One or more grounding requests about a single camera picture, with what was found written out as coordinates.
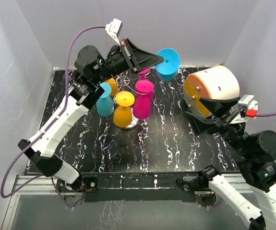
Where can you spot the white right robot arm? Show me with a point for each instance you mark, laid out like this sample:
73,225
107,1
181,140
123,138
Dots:
257,163

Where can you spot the aluminium front rail frame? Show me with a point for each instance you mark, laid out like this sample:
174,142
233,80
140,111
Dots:
108,187

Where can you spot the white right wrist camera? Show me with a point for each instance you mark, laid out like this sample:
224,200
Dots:
247,108

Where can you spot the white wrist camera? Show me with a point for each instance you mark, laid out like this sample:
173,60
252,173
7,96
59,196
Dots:
247,108
113,29

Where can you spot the pink wine glass front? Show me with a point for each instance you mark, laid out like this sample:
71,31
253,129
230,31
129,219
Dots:
142,104

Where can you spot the chrome wine glass rack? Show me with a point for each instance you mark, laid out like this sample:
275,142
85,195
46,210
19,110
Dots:
126,83

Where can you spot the blue wine glass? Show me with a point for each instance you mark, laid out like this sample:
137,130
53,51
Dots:
168,69
104,105

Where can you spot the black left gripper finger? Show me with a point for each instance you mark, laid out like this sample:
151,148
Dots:
137,52
142,62

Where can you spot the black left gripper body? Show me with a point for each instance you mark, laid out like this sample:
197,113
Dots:
116,63

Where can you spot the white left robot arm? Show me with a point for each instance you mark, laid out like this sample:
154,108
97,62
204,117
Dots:
92,70

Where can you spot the orange wine glass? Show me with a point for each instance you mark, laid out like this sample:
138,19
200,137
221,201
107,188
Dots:
114,86
123,115

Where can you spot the white orange cylindrical container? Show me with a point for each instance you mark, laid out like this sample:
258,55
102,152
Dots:
213,83

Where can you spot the pink wine glass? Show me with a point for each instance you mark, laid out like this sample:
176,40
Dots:
142,75
142,104

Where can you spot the orange wine glass front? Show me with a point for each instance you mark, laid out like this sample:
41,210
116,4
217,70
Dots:
123,115

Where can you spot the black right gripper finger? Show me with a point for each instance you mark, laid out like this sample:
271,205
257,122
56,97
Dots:
218,107
202,125

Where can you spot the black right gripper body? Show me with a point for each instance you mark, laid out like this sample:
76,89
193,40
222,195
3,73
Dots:
234,133

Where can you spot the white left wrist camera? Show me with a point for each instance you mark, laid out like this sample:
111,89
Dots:
113,29

